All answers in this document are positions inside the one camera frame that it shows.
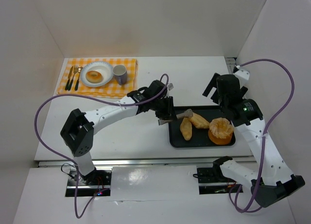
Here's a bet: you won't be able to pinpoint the metal bread tongs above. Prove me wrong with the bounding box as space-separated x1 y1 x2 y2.
158 109 193 125

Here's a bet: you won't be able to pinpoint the glazed ring bagel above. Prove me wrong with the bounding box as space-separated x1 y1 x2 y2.
86 70 103 84

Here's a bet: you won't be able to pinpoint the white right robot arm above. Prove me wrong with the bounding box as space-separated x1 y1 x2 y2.
203 73 305 207

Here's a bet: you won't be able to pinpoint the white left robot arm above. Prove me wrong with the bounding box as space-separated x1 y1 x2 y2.
60 80 177 184

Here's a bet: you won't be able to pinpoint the long golden bread left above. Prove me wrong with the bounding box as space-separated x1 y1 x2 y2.
180 118 192 141

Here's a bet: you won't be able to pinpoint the long golden bread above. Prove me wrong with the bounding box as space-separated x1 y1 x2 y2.
189 113 210 129
180 118 192 141

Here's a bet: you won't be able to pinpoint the long golden bread right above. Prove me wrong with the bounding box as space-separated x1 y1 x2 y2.
189 113 210 129

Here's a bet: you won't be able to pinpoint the sugared flower pastry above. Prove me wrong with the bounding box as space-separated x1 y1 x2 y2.
209 118 234 139

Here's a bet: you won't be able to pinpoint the black plastic tray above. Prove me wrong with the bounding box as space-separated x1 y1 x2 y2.
169 105 236 149

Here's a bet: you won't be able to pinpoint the orange round bun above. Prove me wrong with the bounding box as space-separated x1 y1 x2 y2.
208 130 233 145

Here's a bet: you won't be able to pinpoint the yellow checkered cloth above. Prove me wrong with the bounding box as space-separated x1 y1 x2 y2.
56 58 138 98

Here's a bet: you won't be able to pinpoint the purple ceramic mug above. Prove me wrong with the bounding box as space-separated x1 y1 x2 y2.
113 65 128 86

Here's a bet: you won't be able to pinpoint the white blue-rimmed plate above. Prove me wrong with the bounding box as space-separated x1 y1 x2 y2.
80 61 113 87

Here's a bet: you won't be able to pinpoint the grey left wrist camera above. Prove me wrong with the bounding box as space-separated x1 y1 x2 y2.
167 83 173 90

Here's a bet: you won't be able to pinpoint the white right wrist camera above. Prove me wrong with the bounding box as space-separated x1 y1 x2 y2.
232 66 250 88

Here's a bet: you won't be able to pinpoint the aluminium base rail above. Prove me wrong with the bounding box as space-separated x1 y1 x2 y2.
36 156 258 168

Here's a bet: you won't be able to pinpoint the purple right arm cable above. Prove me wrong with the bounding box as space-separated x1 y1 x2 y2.
228 59 295 214

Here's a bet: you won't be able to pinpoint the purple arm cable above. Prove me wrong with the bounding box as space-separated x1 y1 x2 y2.
34 73 170 219
228 59 295 214

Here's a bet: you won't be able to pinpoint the gold spoon black handle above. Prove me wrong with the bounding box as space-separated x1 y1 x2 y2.
74 66 83 91

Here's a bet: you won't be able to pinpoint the black handled fork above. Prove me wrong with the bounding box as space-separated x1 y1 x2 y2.
68 65 79 90

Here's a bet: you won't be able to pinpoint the black handled knife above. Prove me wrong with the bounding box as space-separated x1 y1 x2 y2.
65 66 73 90

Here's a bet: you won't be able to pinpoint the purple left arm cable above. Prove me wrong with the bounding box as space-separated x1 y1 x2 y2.
34 73 170 219

